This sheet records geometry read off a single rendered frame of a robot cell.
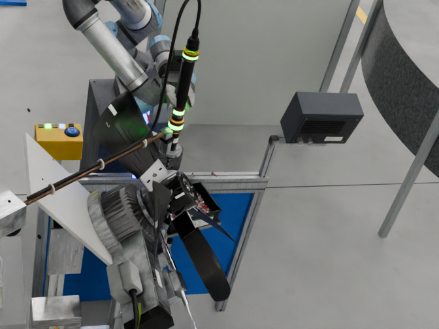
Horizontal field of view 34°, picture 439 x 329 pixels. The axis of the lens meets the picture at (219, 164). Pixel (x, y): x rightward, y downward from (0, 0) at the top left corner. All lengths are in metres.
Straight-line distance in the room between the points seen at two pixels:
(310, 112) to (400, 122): 1.37
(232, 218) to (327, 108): 0.66
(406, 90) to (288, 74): 0.87
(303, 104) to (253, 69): 1.72
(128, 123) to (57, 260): 0.47
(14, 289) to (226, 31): 2.32
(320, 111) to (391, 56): 1.44
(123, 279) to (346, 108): 1.18
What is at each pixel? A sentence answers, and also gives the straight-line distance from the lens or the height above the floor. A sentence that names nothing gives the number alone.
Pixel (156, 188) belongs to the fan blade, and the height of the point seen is 1.41.
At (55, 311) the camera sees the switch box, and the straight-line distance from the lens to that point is 2.34.
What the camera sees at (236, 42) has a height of 0.61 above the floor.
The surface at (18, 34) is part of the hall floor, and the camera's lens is 5.18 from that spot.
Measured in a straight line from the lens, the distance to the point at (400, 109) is 4.01.
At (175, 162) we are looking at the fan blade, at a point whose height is 1.18.
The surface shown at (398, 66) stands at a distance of 4.04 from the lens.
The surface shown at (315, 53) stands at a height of 0.57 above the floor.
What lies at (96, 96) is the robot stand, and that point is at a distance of 2.92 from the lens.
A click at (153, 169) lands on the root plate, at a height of 1.26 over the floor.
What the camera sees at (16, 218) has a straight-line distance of 1.83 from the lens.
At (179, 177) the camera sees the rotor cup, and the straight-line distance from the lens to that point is 2.19.
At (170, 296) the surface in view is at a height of 1.07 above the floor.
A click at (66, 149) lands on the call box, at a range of 2.59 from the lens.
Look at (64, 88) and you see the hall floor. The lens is 4.68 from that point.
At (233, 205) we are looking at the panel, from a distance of 3.01.
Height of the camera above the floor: 2.69
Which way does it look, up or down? 39 degrees down
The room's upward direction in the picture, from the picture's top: 15 degrees clockwise
